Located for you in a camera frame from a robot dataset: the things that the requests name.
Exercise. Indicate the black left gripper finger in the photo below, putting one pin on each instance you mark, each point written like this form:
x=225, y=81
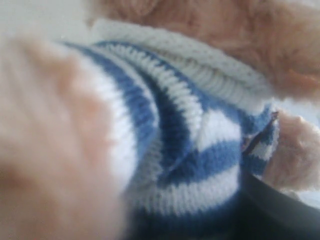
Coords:
x=264, y=213

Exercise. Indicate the tan teddy bear striped sweater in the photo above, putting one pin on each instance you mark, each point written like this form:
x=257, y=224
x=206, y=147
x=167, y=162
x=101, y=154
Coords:
x=144, y=134

